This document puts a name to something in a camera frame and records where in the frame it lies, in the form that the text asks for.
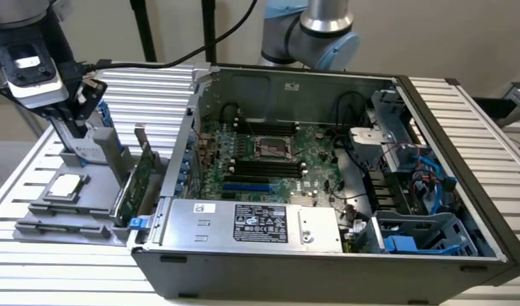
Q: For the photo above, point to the green gpu card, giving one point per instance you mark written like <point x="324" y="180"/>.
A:
<point x="137" y="188"/>

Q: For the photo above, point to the grey disk bay cage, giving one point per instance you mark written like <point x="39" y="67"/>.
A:
<point x="430" y="232"/>

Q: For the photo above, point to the blue expansion slot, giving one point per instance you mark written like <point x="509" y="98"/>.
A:
<point x="247" y="188"/>

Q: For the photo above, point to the grey parts rack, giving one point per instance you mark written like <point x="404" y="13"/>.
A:
<point x="86" y="223"/>

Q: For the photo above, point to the blue case latch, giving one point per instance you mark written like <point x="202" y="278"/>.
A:
<point x="139" y="223"/>

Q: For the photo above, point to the black stand pole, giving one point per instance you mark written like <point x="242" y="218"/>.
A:
<point x="146" y="30"/>
<point x="210" y="30"/>

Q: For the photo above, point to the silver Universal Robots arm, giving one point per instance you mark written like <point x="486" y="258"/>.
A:
<point x="325" y="19"/>

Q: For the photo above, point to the green motherboard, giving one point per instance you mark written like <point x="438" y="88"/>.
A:
<point x="281" y="178"/>

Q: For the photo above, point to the black open PC case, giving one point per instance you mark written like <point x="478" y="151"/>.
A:
<point x="312" y="274"/>

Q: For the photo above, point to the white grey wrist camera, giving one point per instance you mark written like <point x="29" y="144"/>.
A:
<point x="38" y="87"/>

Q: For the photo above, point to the black RAM slot bank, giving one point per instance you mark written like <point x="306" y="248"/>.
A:
<point x="269" y="128"/>
<point x="269" y="168"/>

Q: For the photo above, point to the silver disk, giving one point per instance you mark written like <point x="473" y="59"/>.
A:
<point x="91" y="145"/>

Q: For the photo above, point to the black box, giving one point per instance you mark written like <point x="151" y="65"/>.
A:
<point x="494" y="107"/>

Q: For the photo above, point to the black expansion slot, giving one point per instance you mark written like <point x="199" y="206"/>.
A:
<point x="246" y="179"/>

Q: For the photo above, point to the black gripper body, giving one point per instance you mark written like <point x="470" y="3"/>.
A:
<point x="63" y="44"/>

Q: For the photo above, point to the silver CPU chip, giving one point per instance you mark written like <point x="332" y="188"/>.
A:
<point x="67" y="186"/>

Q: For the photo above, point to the blue plastic drive clip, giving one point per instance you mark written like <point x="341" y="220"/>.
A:
<point x="400" y="247"/>

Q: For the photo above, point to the silver power supply unit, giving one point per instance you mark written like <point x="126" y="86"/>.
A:
<point x="247" y="226"/>

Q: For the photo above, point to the CPU socket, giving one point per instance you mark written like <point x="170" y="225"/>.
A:
<point x="271" y="147"/>

